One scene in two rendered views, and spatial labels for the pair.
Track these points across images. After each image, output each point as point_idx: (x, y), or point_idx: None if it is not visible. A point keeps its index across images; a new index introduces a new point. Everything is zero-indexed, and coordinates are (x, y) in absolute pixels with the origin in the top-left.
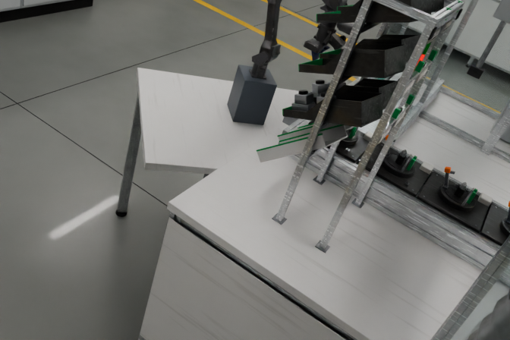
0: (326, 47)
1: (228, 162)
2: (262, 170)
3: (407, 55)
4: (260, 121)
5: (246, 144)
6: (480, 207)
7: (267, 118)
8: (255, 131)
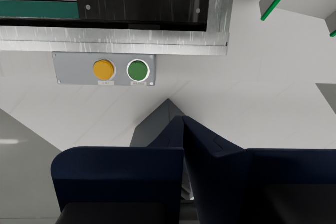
0: (139, 183)
1: (294, 81)
2: (280, 39)
3: None
4: (173, 105)
5: (235, 88)
6: None
7: (144, 103)
8: (193, 97)
